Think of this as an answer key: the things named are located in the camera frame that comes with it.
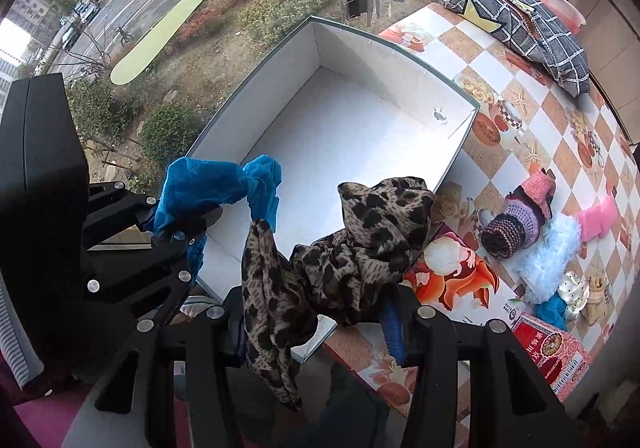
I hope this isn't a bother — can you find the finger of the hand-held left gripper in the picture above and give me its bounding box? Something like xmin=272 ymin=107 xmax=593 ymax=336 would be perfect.
xmin=88 ymin=207 xmax=225 ymax=315
xmin=88 ymin=181 xmax=162 ymax=250

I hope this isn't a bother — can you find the cream polka dot scrunchie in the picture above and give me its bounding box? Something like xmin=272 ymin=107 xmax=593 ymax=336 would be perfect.
xmin=556 ymin=272 xmax=591 ymax=316

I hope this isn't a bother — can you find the red and yellow box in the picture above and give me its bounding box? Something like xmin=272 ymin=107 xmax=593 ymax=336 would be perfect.
xmin=511 ymin=313 xmax=593 ymax=401

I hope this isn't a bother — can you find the blue mesh cloth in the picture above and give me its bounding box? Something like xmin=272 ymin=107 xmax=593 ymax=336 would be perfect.
xmin=152 ymin=154 xmax=282 ymax=280

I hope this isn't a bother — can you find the black box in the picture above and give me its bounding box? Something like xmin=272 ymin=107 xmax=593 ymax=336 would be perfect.
xmin=186 ymin=15 xmax=481 ymax=363

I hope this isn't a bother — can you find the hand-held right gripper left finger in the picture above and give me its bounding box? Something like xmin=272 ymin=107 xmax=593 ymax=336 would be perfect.
xmin=94 ymin=286 xmax=247 ymax=448

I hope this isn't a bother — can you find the purple striped knit sleeve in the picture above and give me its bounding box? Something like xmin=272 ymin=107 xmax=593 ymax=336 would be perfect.
xmin=480 ymin=195 xmax=546 ymax=259

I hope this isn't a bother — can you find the yellow-green window sticker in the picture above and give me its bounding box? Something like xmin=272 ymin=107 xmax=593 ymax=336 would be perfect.
xmin=110 ymin=0 xmax=273 ymax=86

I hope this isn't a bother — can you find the checkered printed tablecloth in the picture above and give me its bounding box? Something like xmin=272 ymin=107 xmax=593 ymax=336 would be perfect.
xmin=322 ymin=3 xmax=640 ymax=416

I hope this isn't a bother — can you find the flower printed packet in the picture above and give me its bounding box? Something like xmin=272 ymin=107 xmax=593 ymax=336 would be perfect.
xmin=402 ymin=223 xmax=526 ymax=329

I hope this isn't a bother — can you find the leopard print scarf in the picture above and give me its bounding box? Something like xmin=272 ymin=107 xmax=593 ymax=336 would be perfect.
xmin=241 ymin=175 xmax=436 ymax=413

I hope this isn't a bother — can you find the light blue fluffy scarf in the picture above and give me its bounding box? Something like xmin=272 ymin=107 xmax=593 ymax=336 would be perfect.
xmin=515 ymin=217 xmax=583 ymax=305

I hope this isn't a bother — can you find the small teal cloth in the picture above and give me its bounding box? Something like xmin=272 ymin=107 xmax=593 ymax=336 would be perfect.
xmin=535 ymin=293 xmax=568 ymax=331

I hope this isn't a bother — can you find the beige knit item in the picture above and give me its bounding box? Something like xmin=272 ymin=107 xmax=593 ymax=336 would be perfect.
xmin=584 ymin=268 xmax=614 ymax=324

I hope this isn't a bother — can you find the pink plastic basin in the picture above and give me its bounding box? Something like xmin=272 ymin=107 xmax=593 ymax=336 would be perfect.
xmin=500 ymin=0 xmax=587 ymax=36

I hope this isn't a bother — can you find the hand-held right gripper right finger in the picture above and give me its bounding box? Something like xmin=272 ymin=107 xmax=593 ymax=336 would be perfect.
xmin=381 ymin=285 xmax=582 ymax=448

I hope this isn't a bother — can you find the person's left forearm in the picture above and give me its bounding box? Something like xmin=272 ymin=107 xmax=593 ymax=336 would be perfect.
xmin=0 ymin=273 xmax=46 ymax=389

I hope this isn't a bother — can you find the grey plaid pillow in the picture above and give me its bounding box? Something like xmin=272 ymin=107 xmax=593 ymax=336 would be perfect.
xmin=431 ymin=0 xmax=591 ymax=99

